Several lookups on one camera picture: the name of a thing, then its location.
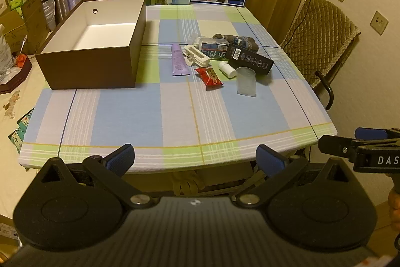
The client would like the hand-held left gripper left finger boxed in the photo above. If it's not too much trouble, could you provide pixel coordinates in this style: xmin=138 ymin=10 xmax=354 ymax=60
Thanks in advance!
xmin=36 ymin=143 xmax=157 ymax=209

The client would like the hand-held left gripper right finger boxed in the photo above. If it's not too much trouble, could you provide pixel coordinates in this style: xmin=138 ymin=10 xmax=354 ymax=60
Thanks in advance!
xmin=234 ymin=144 xmax=361 ymax=209

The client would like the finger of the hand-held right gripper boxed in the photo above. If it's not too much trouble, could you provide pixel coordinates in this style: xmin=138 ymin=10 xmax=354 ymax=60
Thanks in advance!
xmin=355 ymin=127 xmax=400 ymax=142
xmin=318 ymin=135 xmax=360 ymax=158

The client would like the clear plastic zip bag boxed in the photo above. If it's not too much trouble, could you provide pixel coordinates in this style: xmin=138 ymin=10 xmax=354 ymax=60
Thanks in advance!
xmin=236 ymin=66 xmax=257 ymax=96

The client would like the brown cardboard box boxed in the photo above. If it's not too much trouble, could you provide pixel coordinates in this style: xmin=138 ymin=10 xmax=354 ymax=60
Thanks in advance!
xmin=34 ymin=0 xmax=147 ymax=90

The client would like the white pill bottle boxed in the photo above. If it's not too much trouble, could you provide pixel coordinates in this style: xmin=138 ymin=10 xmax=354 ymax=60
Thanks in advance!
xmin=218 ymin=61 xmax=237 ymax=79

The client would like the black package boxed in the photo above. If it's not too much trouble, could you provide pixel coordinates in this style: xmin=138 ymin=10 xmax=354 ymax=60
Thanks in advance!
xmin=225 ymin=42 xmax=275 ymax=75

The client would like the red snack packet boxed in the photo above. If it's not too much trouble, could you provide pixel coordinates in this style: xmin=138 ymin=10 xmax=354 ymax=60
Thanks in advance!
xmin=194 ymin=67 xmax=226 ymax=89

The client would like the purple tube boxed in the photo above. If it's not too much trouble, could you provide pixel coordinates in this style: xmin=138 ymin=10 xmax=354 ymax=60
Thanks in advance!
xmin=171 ymin=44 xmax=191 ymax=77

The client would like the grey patterned knit sock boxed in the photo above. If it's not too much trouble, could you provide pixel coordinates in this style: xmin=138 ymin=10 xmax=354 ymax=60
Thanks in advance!
xmin=212 ymin=33 xmax=260 ymax=52

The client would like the clear cotton swab box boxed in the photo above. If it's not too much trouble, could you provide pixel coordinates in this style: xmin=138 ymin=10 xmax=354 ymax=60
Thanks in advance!
xmin=199 ymin=38 xmax=230 ymax=60

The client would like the white hair clip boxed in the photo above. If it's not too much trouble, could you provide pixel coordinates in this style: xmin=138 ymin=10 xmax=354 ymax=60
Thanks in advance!
xmin=183 ymin=44 xmax=211 ymax=67

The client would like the bag of cotton swabs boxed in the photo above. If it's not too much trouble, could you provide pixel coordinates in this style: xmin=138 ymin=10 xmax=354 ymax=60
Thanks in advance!
xmin=188 ymin=33 xmax=207 ymax=45

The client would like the person's right hand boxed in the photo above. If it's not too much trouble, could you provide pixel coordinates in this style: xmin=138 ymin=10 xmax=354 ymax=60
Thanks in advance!
xmin=387 ymin=187 xmax=400 ymax=220

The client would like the stack of green packets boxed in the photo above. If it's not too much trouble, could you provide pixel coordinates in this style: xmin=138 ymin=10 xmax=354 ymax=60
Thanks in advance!
xmin=8 ymin=108 xmax=35 ymax=146

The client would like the chair with quilted cover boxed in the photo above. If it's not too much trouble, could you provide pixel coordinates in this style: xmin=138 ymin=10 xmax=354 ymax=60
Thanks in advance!
xmin=279 ymin=0 xmax=362 ymax=111

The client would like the dark wooden tray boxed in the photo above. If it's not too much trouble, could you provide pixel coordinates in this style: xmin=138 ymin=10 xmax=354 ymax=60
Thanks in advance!
xmin=0 ymin=56 xmax=33 ymax=95

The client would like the open cardboard carton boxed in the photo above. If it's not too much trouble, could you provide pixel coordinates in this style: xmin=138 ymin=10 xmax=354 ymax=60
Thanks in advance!
xmin=0 ymin=0 xmax=51 ymax=54

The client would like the black power cable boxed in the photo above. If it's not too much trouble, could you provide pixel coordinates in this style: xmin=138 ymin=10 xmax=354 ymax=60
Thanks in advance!
xmin=281 ymin=0 xmax=329 ymax=50

